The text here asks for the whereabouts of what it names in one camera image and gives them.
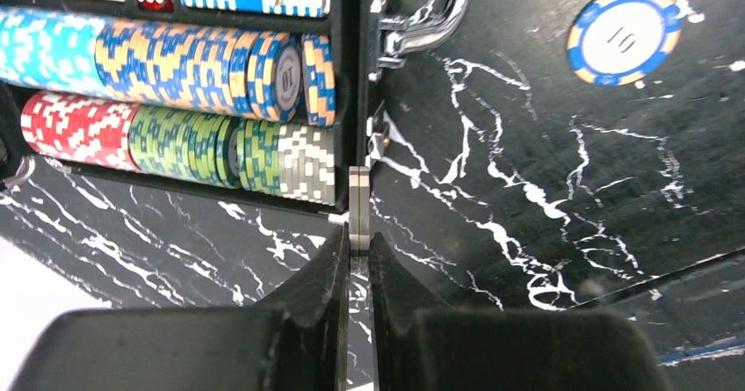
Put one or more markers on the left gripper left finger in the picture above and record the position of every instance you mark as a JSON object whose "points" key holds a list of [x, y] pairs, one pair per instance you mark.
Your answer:
{"points": [[295, 338]]}

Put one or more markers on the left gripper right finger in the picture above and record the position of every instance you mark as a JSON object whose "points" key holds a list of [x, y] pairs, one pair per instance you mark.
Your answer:
{"points": [[424, 343]]}

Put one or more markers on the grey white poker chip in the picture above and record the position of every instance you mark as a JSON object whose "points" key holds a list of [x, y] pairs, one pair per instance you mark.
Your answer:
{"points": [[359, 209]]}

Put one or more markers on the black poker chip case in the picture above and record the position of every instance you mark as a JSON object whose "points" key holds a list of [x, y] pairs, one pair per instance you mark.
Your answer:
{"points": [[365, 39]]}

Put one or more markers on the red green chip row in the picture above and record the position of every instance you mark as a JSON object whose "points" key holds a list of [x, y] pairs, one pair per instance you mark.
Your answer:
{"points": [[289, 160]]}

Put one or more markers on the blue orange chip row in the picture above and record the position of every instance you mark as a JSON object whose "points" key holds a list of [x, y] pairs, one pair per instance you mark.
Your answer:
{"points": [[251, 74]]}

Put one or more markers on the blue white poker chip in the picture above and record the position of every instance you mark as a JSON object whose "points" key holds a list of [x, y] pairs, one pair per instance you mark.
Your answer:
{"points": [[617, 42]]}

